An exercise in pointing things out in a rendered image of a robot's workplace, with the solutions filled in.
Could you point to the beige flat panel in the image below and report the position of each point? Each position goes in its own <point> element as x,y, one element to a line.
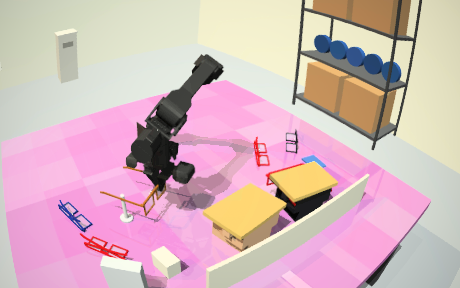
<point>252,260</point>

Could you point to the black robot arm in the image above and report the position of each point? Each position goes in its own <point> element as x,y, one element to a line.
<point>172,109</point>

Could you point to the brown tortoiseshell glasses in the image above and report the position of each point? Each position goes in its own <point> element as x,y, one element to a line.
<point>148,204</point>

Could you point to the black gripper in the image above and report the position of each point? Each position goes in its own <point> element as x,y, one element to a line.
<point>181,172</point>

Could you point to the blue glasses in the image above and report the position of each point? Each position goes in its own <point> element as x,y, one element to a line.
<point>80,221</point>

